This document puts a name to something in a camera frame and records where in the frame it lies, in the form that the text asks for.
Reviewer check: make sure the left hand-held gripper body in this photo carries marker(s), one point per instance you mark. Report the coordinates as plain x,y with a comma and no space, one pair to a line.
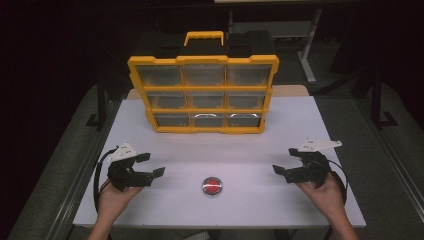
125,175

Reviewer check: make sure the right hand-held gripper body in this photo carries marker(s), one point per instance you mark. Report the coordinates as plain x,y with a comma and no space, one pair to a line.
313,168

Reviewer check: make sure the round red-lidded case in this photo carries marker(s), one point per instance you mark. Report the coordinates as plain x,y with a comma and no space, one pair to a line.
212,186

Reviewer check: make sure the yellow parts organizer case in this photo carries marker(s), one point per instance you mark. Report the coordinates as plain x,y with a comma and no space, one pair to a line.
205,89

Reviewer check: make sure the person's left hand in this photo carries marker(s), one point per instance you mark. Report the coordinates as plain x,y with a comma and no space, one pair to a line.
115,201

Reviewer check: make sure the person's right hand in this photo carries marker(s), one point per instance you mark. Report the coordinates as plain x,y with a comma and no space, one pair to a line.
328,198

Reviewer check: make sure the black metal stand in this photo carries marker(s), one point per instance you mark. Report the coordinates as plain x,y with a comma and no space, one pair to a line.
376,100
101,100

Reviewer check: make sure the aluminium floor rail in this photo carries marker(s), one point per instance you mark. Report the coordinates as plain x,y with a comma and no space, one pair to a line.
401,170
85,173

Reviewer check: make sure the white metal desk frame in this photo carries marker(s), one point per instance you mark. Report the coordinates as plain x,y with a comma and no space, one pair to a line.
306,60

